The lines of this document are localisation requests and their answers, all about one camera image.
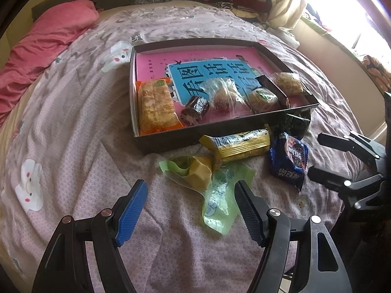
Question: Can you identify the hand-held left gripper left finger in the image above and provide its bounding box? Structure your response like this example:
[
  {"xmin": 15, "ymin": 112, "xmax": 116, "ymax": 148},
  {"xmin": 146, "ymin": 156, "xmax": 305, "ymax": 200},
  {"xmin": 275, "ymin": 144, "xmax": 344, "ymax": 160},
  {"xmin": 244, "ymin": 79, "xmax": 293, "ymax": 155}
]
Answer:
[{"xmin": 32, "ymin": 179, "xmax": 149, "ymax": 293}]

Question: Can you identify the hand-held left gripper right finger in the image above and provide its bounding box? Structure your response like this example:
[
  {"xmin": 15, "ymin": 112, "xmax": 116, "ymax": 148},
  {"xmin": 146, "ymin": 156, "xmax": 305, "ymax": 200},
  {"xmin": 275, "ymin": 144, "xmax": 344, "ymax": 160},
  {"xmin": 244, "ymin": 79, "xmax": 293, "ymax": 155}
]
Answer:
[{"xmin": 234, "ymin": 179, "xmax": 353, "ymax": 293}]

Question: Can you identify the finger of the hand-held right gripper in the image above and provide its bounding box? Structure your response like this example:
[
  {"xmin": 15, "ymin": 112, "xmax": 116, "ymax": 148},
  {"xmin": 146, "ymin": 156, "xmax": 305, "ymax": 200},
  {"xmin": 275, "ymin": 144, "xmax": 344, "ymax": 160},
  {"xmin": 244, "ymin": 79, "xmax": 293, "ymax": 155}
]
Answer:
[
  {"xmin": 317, "ymin": 131, "xmax": 387, "ymax": 171},
  {"xmin": 307, "ymin": 165, "xmax": 385, "ymax": 209}
]

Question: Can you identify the green plastic bag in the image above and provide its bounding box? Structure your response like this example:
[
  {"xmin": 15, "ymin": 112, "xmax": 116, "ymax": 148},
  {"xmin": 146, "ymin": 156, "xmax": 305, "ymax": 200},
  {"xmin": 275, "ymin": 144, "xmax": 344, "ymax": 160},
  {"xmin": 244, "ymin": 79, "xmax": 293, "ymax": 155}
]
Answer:
[{"xmin": 159, "ymin": 156, "xmax": 256, "ymax": 236}]

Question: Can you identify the blue cookie packet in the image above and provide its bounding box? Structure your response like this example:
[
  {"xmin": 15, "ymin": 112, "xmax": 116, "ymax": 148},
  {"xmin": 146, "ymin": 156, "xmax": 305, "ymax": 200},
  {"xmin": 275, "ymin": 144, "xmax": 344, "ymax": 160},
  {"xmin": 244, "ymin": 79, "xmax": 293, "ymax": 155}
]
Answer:
[{"xmin": 268, "ymin": 132, "xmax": 310, "ymax": 191}]

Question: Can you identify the yellow wafer packet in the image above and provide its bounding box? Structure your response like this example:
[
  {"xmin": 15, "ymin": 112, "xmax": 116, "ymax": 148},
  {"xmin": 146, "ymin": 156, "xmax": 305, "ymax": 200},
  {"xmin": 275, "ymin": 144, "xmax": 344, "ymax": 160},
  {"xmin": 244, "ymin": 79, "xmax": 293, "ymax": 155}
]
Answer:
[{"xmin": 198, "ymin": 128, "xmax": 272, "ymax": 163}]

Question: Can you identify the dark cardboard box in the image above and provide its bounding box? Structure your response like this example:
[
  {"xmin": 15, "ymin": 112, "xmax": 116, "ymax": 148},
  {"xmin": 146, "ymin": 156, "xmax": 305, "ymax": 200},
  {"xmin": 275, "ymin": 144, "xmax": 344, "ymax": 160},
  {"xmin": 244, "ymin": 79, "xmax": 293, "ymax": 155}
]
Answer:
[{"xmin": 130, "ymin": 38, "xmax": 320, "ymax": 156}]

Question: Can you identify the round cookie green label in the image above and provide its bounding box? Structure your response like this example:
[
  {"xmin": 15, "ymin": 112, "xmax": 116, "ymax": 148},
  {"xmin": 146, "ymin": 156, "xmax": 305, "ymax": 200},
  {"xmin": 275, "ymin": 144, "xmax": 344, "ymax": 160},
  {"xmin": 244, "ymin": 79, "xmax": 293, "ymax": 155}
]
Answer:
[{"xmin": 246, "ymin": 87, "xmax": 282, "ymax": 113}]

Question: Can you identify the chocolate bar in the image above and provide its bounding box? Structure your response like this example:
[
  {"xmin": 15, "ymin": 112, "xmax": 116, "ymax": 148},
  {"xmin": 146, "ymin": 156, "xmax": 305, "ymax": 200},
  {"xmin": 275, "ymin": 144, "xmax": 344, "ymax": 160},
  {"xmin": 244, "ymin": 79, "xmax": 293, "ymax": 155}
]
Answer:
[{"xmin": 255, "ymin": 75, "xmax": 291, "ymax": 109}]

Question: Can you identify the orange cracker packet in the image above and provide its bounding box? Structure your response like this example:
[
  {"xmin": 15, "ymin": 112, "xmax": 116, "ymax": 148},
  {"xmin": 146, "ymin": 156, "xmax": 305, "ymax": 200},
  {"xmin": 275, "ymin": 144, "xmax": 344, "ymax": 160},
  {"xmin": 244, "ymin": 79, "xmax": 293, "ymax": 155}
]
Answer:
[{"xmin": 135, "ymin": 78, "xmax": 184, "ymax": 136}]

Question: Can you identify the pastry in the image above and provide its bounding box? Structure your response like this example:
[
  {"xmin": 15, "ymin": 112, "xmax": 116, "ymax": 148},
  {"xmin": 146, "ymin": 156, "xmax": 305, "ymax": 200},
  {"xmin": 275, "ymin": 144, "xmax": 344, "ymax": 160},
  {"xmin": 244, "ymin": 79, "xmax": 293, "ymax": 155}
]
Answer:
[
  {"xmin": 273, "ymin": 71, "xmax": 306, "ymax": 96},
  {"xmin": 202, "ymin": 77, "xmax": 248, "ymax": 119}
]

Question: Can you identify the black snack packet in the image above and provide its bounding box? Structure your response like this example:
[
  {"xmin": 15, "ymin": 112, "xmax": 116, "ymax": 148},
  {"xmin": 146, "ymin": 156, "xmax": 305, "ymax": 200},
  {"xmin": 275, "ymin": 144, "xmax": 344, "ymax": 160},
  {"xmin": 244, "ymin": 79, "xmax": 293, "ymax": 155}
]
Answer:
[{"xmin": 276, "ymin": 110, "xmax": 312, "ymax": 139}]

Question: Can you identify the orange patterned cloth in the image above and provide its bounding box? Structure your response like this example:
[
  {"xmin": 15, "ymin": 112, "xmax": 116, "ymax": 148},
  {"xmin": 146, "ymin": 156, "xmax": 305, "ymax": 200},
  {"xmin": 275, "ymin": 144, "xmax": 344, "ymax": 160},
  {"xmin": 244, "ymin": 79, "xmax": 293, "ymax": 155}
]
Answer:
[{"xmin": 362, "ymin": 54, "xmax": 391, "ymax": 94}]

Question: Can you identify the yellow wrapper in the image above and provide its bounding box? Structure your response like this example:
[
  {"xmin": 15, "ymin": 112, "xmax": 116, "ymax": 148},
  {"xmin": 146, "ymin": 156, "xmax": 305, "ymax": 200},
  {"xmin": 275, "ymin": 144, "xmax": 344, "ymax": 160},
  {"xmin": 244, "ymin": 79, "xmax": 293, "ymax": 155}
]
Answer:
[{"xmin": 189, "ymin": 155, "xmax": 214, "ymax": 190}]

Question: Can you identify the floral bedspread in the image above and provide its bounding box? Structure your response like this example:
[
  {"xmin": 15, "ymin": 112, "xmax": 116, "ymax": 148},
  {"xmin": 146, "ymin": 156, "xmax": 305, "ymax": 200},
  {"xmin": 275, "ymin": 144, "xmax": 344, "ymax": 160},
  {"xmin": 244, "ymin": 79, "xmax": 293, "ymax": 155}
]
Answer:
[{"xmin": 0, "ymin": 0, "xmax": 373, "ymax": 293}]

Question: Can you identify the dark wrapped small cake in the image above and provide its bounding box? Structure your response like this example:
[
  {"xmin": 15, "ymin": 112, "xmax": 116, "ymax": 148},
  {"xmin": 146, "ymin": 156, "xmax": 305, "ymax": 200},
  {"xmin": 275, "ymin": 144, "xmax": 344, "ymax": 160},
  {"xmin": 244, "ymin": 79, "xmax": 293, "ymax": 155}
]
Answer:
[{"xmin": 180, "ymin": 95, "xmax": 211, "ymax": 126}]

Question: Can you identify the window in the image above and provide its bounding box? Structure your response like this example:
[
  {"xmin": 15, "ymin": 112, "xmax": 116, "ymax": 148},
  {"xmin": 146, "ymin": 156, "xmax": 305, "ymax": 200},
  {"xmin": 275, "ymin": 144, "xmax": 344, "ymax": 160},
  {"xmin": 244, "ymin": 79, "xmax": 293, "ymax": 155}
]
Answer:
[{"xmin": 305, "ymin": 0, "xmax": 391, "ymax": 58}]

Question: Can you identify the cream curtain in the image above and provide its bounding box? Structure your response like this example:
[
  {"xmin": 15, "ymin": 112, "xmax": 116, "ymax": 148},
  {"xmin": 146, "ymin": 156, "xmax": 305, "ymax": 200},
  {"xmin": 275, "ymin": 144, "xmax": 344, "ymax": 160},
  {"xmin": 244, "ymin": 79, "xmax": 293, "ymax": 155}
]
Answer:
[{"xmin": 266, "ymin": 0, "xmax": 307, "ymax": 29}]

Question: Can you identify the pink book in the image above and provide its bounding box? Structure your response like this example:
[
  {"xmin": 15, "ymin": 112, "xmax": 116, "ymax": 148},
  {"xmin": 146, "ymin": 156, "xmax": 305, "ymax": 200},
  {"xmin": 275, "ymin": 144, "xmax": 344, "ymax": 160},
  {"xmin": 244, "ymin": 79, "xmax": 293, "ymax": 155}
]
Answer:
[{"xmin": 136, "ymin": 48, "xmax": 306, "ymax": 123}]

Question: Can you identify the pink quilt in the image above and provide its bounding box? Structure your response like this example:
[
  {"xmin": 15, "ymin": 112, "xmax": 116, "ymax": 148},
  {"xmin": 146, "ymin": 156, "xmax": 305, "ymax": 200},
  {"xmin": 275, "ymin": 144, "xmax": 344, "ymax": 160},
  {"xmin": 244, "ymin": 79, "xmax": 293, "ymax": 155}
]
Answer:
[{"xmin": 0, "ymin": 0, "xmax": 100, "ymax": 123}]

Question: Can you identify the dark headboard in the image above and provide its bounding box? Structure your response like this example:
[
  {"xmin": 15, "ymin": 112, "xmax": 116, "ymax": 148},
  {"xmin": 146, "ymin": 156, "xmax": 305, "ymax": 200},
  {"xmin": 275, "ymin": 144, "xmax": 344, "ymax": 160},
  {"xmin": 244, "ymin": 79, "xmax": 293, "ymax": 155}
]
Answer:
[{"xmin": 31, "ymin": 0, "xmax": 190, "ymax": 16}]

